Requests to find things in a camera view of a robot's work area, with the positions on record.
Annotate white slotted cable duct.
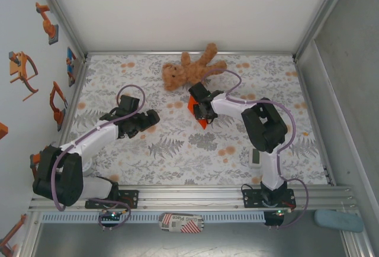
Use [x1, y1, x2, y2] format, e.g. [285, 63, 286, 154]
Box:
[41, 211, 266, 223]

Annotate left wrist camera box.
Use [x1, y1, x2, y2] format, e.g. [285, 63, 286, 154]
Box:
[117, 95, 140, 113]

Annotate aluminium frame post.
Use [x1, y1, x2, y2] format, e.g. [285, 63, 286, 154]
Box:
[291, 0, 356, 62]
[34, 0, 89, 62]

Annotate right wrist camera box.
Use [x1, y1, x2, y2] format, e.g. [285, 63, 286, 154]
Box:
[188, 82, 211, 101]

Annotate wide aluminium mounting rail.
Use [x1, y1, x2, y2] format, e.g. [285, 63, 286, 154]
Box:
[28, 183, 361, 212]

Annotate brown teddy bear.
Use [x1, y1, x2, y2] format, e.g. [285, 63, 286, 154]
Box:
[161, 42, 228, 92]

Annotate small circuit board with LEDs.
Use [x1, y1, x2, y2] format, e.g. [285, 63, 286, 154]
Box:
[99, 210, 126, 220]
[264, 208, 290, 218]

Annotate red striped printed package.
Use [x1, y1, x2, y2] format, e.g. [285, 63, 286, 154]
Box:
[159, 211, 205, 234]

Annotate white digital timer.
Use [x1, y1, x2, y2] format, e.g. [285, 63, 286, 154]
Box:
[248, 147, 263, 169]

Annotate orange claw gripper wall sticker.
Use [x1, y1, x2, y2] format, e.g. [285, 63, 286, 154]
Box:
[8, 51, 40, 102]

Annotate orange paper sheet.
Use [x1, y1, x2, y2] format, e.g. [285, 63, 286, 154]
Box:
[187, 95, 209, 130]

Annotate floral print tablecloth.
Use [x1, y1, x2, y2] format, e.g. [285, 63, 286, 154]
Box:
[55, 53, 330, 186]

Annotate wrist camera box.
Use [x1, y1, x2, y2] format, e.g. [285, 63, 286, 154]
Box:
[117, 95, 140, 113]
[188, 82, 211, 101]

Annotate aluminium frame rail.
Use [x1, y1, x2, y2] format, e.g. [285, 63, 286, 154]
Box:
[47, 57, 89, 187]
[294, 57, 337, 187]

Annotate blue and orange wall sticker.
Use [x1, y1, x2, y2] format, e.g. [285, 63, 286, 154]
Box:
[65, 46, 78, 88]

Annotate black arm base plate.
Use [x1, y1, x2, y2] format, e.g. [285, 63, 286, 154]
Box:
[242, 188, 297, 210]
[85, 189, 140, 210]

